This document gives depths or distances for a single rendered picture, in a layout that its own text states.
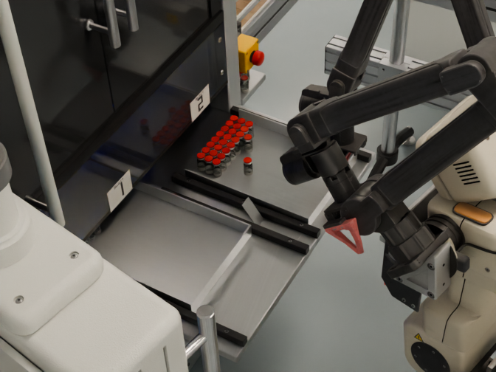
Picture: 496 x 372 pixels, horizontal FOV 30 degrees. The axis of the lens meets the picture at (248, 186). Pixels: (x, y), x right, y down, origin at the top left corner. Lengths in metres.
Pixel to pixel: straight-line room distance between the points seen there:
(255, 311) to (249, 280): 0.09
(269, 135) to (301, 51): 1.76
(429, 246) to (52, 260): 0.75
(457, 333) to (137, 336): 1.00
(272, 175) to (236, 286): 0.36
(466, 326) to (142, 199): 0.82
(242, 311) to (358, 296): 1.19
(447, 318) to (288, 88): 2.08
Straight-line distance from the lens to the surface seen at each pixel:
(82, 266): 1.20
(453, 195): 1.76
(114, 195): 2.07
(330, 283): 3.19
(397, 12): 3.05
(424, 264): 1.70
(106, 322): 1.18
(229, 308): 2.02
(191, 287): 2.06
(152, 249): 2.14
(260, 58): 2.44
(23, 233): 1.21
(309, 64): 4.05
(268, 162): 2.31
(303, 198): 2.23
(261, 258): 2.10
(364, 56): 2.07
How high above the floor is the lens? 2.49
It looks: 45 degrees down
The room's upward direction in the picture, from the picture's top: 3 degrees counter-clockwise
